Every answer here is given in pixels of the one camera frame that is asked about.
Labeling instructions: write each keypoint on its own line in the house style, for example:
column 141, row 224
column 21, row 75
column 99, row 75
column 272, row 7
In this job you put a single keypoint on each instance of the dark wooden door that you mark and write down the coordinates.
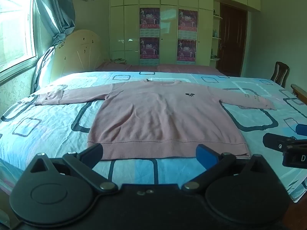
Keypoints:
column 231, row 40

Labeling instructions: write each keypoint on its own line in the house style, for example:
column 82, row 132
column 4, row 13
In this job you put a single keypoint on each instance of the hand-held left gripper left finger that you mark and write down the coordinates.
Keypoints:
column 92, row 153

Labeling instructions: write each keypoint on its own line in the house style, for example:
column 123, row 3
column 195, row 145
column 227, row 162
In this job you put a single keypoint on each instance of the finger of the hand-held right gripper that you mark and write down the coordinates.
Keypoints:
column 301, row 129
column 275, row 142

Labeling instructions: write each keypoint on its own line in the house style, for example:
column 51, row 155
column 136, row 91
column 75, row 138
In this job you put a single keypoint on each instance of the blue-grey curtain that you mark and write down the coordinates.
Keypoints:
column 54, row 7

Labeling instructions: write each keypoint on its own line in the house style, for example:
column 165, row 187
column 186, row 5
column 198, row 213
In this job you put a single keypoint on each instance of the corner shelf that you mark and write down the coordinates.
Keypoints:
column 217, row 37

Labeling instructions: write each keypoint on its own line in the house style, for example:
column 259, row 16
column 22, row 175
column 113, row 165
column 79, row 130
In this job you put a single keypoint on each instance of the cream headboard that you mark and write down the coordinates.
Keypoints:
column 80, row 52

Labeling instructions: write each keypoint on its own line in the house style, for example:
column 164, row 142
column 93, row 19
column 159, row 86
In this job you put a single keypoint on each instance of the wooden chair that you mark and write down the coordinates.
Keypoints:
column 280, row 73

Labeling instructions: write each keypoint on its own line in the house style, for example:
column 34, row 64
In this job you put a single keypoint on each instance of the bed with patterned sheet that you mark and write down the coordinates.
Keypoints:
column 48, row 129

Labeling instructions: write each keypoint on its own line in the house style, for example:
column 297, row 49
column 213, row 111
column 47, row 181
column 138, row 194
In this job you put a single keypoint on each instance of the stack of papers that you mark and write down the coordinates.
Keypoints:
column 118, row 60

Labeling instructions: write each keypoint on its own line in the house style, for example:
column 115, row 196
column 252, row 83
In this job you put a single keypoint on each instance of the pink sweater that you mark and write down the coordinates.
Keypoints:
column 165, row 122

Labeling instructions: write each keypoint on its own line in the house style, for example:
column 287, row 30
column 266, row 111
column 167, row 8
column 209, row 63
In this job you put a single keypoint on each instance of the window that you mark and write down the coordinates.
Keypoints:
column 14, row 24

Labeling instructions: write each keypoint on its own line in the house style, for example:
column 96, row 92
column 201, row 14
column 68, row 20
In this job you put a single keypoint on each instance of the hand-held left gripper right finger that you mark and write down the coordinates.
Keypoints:
column 206, row 155

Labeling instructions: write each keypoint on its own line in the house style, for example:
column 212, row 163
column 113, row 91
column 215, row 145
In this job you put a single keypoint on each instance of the wooden furniture piece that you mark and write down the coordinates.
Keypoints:
column 298, row 90

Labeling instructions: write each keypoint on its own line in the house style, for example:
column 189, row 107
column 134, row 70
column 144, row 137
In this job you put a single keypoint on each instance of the pink wall poster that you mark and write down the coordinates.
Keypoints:
column 149, row 18
column 186, row 49
column 187, row 19
column 149, row 50

